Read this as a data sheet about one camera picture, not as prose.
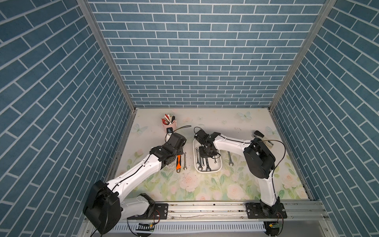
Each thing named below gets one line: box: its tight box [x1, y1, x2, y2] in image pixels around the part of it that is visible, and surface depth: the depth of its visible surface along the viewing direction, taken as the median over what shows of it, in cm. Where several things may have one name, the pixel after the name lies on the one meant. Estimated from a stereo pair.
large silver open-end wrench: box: [205, 157, 212, 172], surface depth 91 cm
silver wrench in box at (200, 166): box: [197, 155, 204, 172], surface depth 91 cm
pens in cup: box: [160, 113, 176, 125], surface depth 103 cm
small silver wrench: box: [183, 151, 188, 171], surface depth 93 cm
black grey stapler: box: [252, 130, 274, 149], surface depth 101 cm
